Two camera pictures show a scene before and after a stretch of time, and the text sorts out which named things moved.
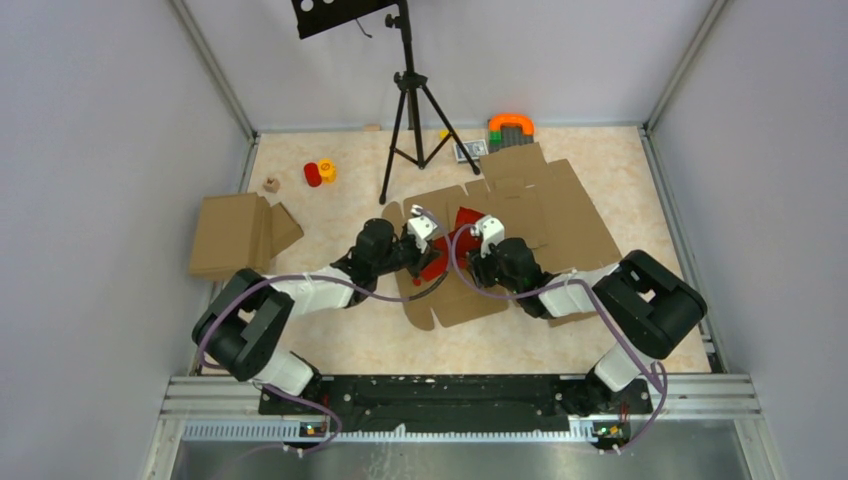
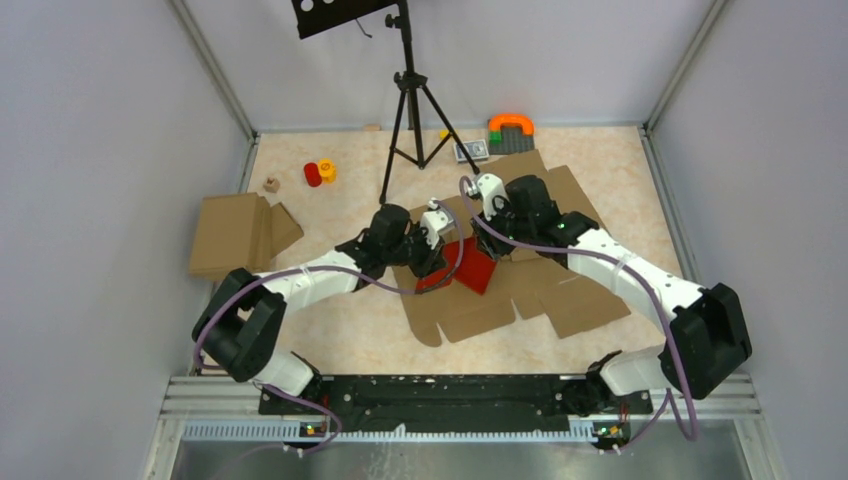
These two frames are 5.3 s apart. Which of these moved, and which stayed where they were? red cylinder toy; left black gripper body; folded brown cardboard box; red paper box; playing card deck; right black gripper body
Moved: red paper box; right black gripper body
Stayed: folded brown cardboard box; left black gripper body; red cylinder toy; playing card deck
